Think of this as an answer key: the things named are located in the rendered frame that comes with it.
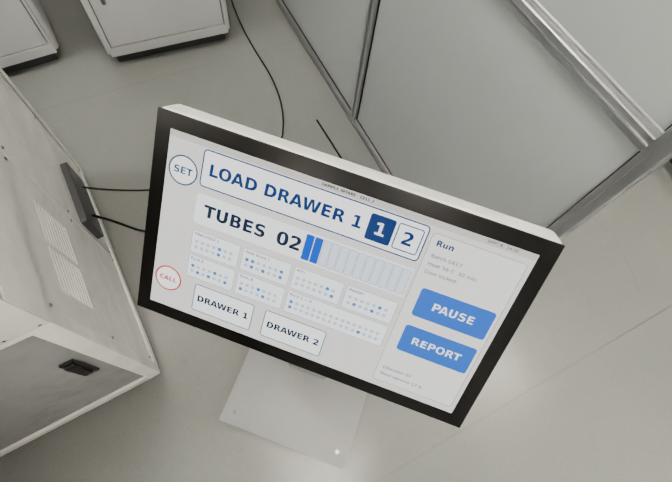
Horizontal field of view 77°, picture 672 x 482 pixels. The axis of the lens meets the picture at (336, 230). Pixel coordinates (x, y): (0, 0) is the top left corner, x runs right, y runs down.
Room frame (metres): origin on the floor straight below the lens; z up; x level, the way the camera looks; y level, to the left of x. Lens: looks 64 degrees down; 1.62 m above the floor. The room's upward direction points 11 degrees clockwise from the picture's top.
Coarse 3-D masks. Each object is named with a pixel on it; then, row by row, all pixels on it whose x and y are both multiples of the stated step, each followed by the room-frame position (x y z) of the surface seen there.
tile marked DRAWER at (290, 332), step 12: (264, 324) 0.13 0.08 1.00; (276, 324) 0.13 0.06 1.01; (288, 324) 0.14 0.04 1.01; (300, 324) 0.14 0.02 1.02; (264, 336) 0.12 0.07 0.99; (276, 336) 0.12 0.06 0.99; (288, 336) 0.12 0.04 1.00; (300, 336) 0.13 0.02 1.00; (312, 336) 0.13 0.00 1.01; (324, 336) 0.13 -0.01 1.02; (300, 348) 0.11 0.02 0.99; (312, 348) 0.11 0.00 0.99
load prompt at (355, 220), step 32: (224, 160) 0.29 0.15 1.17; (224, 192) 0.26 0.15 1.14; (256, 192) 0.26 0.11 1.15; (288, 192) 0.27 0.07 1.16; (320, 192) 0.27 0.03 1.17; (320, 224) 0.24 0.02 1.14; (352, 224) 0.24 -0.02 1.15; (384, 224) 0.25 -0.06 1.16; (416, 224) 0.25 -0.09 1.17; (416, 256) 0.22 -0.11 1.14
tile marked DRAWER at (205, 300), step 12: (204, 288) 0.16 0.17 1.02; (192, 300) 0.15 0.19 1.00; (204, 300) 0.15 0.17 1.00; (216, 300) 0.15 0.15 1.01; (228, 300) 0.15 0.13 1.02; (240, 300) 0.16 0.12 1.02; (204, 312) 0.14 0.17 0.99; (216, 312) 0.14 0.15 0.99; (228, 312) 0.14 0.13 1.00; (240, 312) 0.14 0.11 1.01; (252, 312) 0.14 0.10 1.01; (240, 324) 0.13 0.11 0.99
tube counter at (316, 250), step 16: (288, 240) 0.22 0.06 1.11; (304, 240) 0.22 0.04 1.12; (320, 240) 0.23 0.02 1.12; (304, 256) 0.21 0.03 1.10; (320, 256) 0.21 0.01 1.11; (336, 256) 0.21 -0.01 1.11; (352, 256) 0.21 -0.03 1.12; (368, 256) 0.22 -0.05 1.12; (336, 272) 0.20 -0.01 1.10; (352, 272) 0.20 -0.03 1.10; (368, 272) 0.20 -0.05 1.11; (384, 272) 0.20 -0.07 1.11; (400, 272) 0.20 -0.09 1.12; (384, 288) 0.19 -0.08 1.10; (400, 288) 0.19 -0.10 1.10
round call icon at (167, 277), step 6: (156, 264) 0.18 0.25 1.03; (162, 264) 0.18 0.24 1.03; (156, 270) 0.18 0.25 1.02; (162, 270) 0.18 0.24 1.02; (168, 270) 0.18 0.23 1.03; (174, 270) 0.18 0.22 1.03; (180, 270) 0.18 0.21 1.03; (156, 276) 0.17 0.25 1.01; (162, 276) 0.17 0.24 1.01; (168, 276) 0.17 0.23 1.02; (174, 276) 0.17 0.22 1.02; (180, 276) 0.17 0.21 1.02; (156, 282) 0.16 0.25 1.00; (162, 282) 0.16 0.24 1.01; (168, 282) 0.17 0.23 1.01; (174, 282) 0.17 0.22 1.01; (180, 282) 0.17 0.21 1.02; (162, 288) 0.16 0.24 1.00; (168, 288) 0.16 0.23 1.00; (174, 288) 0.16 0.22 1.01; (180, 288) 0.16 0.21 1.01
